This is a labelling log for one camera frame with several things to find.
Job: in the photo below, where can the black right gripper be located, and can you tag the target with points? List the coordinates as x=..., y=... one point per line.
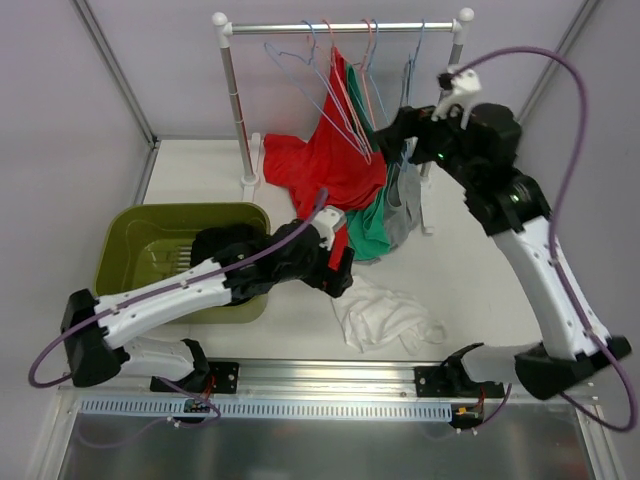
x=407, y=128

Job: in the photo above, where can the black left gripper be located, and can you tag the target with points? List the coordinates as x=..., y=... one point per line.
x=329, y=273

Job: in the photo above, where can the pink wire hanger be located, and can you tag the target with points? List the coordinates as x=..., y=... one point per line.
x=357, y=128

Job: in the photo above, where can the white tank top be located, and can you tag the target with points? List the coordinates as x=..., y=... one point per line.
x=372, y=317

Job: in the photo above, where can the black tank top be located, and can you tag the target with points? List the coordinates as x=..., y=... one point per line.
x=226, y=245

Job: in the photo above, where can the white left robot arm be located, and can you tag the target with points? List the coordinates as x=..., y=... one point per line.
x=105, y=336

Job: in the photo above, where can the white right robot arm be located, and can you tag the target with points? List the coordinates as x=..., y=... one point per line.
x=513, y=211

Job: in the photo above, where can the blue hanger with grey top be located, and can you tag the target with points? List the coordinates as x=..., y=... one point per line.
x=406, y=94

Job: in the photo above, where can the grey tank top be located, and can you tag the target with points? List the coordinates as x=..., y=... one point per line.
x=402, y=200

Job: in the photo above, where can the green tank top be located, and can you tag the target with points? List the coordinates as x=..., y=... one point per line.
x=365, y=228

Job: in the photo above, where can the red tank top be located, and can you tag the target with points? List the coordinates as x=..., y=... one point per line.
x=327, y=160

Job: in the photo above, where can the pink hanger with red top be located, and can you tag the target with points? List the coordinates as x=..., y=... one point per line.
x=364, y=65

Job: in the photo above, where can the blue hanger with green top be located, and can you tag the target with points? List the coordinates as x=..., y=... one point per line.
x=370, y=69

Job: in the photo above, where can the white metal clothes rack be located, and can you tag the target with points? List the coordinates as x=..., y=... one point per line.
x=249, y=145

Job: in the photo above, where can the olive green plastic basket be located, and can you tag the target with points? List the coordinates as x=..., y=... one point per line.
x=148, y=243

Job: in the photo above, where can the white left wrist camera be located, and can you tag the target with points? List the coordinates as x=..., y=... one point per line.
x=327, y=223

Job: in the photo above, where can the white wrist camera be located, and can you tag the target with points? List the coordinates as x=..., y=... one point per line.
x=327, y=223
x=460, y=87

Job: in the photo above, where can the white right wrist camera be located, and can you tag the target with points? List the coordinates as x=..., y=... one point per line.
x=460, y=87

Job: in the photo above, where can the aluminium mounting rail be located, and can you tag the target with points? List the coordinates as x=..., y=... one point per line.
x=320, y=377

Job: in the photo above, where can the white slotted cable duct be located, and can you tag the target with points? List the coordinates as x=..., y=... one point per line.
x=269, y=409

